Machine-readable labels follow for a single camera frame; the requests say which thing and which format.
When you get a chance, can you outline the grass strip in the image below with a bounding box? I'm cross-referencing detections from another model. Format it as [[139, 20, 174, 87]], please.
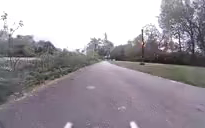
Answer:
[[109, 59, 205, 92]]

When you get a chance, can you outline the robot's own part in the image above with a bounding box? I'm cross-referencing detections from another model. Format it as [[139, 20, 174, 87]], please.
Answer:
[[63, 121, 74, 128], [129, 120, 139, 128]]

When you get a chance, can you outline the dark pole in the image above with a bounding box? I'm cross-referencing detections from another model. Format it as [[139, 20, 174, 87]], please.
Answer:
[[139, 28, 146, 66]]

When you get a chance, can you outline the row of trees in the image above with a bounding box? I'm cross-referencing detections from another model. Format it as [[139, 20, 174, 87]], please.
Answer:
[[86, 0, 205, 61]]

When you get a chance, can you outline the dark hedge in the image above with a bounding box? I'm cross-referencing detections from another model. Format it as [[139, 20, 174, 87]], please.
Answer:
[[110, 49, 205, 68]]

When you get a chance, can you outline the row of bushes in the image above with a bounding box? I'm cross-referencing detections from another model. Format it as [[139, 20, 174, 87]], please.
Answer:
[[0, 12, 103, 108]]

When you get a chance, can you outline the grey asphalt path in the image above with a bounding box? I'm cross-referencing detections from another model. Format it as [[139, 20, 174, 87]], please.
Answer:
[[0, 60, 205, 128]]

